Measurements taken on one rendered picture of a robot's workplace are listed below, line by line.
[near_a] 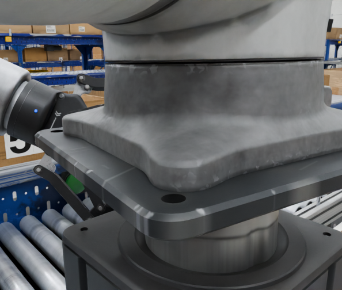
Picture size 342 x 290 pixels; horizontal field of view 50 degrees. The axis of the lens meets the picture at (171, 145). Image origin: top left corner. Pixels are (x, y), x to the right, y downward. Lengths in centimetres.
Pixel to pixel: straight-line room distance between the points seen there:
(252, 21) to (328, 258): 18
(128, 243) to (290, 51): 18
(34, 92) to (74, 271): 22
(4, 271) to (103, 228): 62
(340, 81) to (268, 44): 269
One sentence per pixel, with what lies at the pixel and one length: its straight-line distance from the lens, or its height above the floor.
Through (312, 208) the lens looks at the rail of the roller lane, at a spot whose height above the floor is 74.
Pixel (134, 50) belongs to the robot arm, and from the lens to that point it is 22.
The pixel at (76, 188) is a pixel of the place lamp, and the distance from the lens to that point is 119.
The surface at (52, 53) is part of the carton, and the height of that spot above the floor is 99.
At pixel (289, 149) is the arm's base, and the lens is 22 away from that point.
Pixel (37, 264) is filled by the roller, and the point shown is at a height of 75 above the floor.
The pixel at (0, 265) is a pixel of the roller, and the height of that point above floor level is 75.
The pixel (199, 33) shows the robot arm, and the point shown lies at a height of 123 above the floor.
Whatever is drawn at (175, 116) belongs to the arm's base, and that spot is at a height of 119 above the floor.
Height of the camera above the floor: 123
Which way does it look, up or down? 15 degrees down
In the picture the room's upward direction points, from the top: straight up
